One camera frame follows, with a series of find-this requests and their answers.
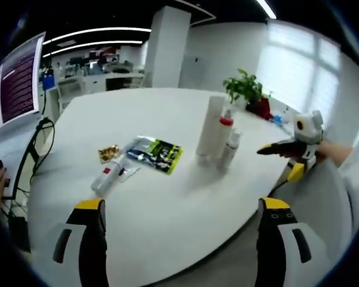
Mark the small clear skincare sample packet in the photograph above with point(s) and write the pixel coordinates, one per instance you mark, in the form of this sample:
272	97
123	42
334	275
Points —
131	173

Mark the green silver skincare mask sachet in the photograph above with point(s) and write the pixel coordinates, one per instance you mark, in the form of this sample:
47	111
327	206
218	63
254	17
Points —
158	155

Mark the small blue packet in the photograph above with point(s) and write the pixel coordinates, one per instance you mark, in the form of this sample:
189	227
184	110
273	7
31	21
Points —
278	120

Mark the window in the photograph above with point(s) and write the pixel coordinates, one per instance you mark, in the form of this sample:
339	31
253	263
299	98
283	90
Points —
299	59

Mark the white framed computer monitor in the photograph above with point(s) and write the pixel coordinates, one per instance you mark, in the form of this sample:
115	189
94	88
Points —
18	83

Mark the ceiling light strip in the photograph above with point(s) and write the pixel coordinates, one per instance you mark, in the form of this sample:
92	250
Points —
107	42
113	29

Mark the gold skincare sachet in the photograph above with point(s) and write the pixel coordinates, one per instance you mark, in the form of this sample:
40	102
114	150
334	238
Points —
108	153

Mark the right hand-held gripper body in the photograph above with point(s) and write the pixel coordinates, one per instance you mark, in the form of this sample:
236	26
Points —
309	128

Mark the blue box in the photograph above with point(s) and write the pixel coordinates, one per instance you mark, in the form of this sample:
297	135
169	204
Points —
48	82

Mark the green potted plant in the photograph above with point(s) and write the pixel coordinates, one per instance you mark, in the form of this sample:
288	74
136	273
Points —
245	85

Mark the tall skincare bottle red collar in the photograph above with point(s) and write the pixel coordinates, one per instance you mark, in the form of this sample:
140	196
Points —
222	140

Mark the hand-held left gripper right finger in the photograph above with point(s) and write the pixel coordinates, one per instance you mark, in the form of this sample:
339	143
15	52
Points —
275	257

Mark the row of white office desks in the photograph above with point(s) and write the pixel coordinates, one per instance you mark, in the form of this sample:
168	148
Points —
77	86

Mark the white skincare tube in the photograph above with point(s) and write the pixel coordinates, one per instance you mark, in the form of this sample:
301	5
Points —
209	125

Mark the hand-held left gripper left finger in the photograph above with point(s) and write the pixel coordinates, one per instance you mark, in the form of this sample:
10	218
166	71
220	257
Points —
80	248

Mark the small white skincare pump bottle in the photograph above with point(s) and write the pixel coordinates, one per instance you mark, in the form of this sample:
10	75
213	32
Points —
106	179
231	152

